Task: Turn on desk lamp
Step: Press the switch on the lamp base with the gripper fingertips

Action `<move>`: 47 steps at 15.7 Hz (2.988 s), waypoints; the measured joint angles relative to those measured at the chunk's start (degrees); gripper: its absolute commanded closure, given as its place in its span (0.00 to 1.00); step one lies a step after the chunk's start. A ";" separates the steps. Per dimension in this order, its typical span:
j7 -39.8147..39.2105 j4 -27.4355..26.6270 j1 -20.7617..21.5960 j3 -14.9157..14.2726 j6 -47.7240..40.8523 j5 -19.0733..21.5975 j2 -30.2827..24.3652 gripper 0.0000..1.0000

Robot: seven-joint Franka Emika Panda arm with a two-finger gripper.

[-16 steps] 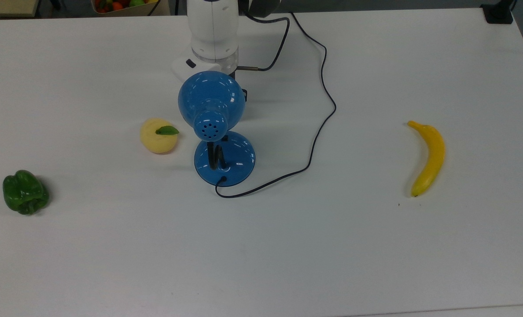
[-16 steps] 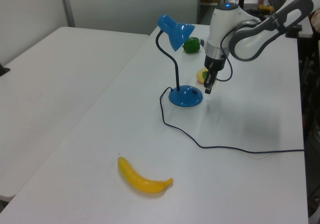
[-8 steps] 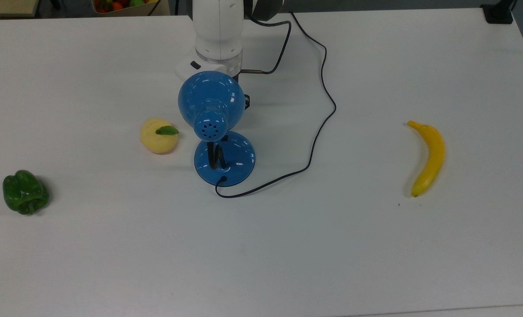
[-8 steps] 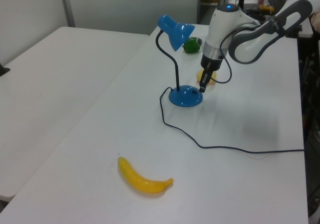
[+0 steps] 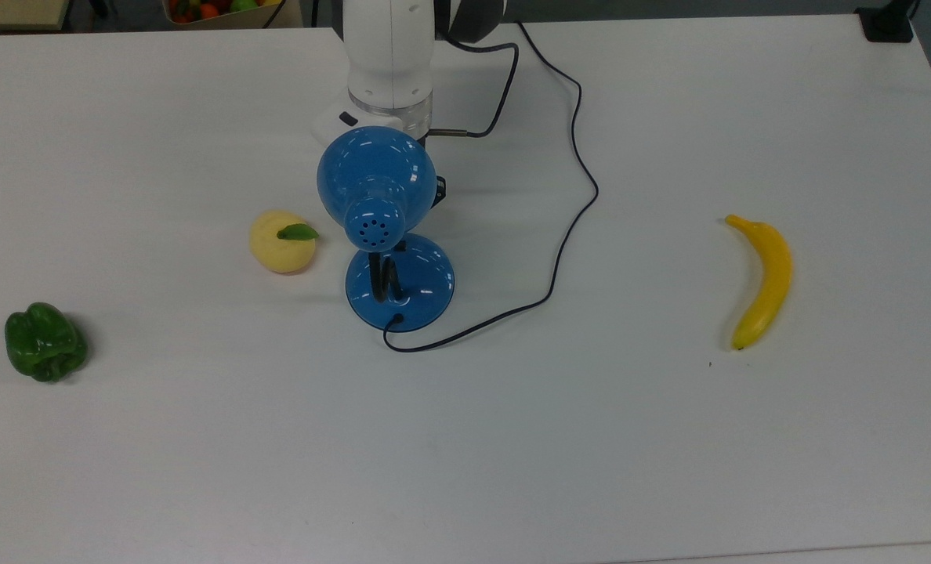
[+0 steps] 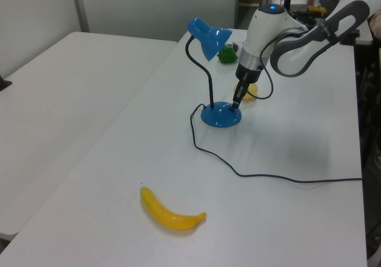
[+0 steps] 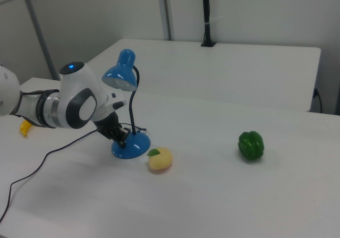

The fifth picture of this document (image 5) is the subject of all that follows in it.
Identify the blue gooseneck desk lamp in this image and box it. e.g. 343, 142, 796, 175
316, 125, 457, 334

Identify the yellow toy peach with leaf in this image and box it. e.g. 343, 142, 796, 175
248, 209, 320, 275

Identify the yellow bowl of toy fruit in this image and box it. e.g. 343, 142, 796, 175
162, 0, 287, 31

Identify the yellow toy banana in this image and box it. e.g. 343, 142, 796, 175
725, 214, 794, 351

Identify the green toy bell pepper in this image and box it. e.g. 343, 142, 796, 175
4, 302, 89, 384

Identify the light wooden board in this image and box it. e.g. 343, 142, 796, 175
0, 0, 72, 32

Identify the black clamp base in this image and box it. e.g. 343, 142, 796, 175
856, 0, 920, 43

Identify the black robot flange cable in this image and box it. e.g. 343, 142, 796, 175
426, 30, 522, 139

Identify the thin black lamp power cord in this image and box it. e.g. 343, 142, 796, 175
382, 21, 600, 354

